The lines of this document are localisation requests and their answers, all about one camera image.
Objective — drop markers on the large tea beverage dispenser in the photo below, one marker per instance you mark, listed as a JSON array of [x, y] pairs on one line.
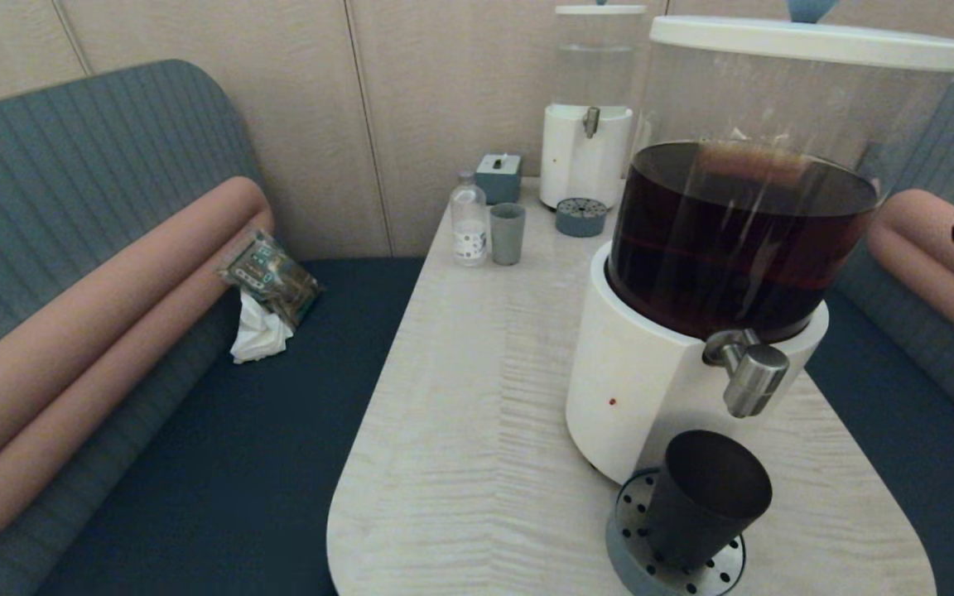
[[643, 389]]

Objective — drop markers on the grey square tissue box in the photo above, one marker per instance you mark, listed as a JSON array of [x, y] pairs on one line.
[[498, 180]]

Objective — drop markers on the large silver dispenser tap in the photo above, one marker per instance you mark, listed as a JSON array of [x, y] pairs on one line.
[[754, 377]]

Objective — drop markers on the clear plastic bottle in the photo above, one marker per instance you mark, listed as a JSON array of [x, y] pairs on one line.
[[469, 222]]

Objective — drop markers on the small round grey drip tray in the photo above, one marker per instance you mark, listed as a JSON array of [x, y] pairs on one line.
[[580, 218]]

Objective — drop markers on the pink sofa bolster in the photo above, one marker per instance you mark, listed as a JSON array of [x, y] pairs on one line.
[[71, 356], [932, 265]]

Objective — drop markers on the black plastic cup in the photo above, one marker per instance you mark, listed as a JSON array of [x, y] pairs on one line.
[[696, 505]]

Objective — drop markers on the small water beverage dispenser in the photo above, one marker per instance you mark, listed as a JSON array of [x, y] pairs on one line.
[[580, 161]]

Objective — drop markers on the small silver dispenser tap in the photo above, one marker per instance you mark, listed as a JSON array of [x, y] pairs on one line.
[[590, 122]]

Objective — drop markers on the small white dispenser lid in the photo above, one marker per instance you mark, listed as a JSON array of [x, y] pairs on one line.
[[599, 10]]

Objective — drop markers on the grey plastic cup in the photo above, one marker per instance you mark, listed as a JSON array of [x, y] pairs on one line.
[[507, 234]]

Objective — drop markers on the large white dispenser lid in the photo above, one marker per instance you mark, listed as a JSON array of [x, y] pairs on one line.
[[808, 41]]

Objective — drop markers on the crumpled white tissue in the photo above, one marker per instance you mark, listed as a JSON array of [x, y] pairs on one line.
[[260, 335]]

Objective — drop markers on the large round perforated drip tray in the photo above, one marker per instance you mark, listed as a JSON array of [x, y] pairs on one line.
[[626, 546]]

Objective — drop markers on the dark blue sofa seat cushion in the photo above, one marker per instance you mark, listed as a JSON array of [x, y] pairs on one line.
[[262, 463], [924, 463]]

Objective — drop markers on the green snack packet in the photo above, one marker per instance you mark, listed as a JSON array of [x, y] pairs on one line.
[[274, 277]]

